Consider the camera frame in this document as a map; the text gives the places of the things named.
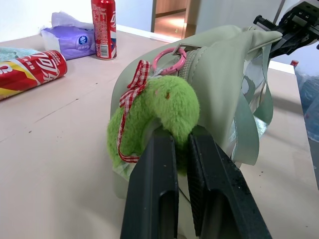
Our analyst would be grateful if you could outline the pale green satin ribbon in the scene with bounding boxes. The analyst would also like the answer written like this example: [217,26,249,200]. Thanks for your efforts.
[228,44,274,166]

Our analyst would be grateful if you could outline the red cola can with yellow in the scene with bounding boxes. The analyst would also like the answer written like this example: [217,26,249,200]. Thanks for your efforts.
[0,49,69,101]

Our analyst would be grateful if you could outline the purple tissue pack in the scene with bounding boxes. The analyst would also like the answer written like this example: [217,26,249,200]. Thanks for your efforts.
[40,11,97,61]

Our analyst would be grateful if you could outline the teal cloth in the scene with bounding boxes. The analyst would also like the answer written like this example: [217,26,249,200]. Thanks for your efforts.
[0,46,42,62]

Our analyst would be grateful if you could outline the upright red cola can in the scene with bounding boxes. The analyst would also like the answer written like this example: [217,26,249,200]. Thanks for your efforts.
[90,0,118,61]

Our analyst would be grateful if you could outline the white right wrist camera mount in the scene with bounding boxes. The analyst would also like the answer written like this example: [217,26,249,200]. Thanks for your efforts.
[273,0,319,26]

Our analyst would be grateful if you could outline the green plush keychain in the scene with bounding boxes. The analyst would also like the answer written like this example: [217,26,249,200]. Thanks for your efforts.
[107,59,200,178]

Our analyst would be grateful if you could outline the green zip pouch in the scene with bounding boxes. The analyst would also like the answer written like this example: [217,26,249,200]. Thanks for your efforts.
[109,24,284,239]

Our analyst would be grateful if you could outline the blue plastic bag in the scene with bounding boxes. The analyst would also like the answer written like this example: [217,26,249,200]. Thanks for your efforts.
[294,46,319,191]

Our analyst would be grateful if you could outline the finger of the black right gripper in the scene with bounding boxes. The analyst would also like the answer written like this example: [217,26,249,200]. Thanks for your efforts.
[253,14,285,35]
[270,31,311,57]

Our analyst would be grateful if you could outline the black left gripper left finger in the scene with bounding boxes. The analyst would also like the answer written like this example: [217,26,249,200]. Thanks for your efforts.
[120,130,180,239]

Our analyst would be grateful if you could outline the pink clasp ring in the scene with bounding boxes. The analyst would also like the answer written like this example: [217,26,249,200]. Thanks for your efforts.
[152,47,187,76]

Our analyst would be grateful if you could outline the wooden doorway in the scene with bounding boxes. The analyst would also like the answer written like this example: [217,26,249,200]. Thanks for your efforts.
[150,0,200,40]

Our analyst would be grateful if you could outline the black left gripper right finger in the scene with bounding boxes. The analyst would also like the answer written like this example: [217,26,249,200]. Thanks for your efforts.
[188,125,273,239]

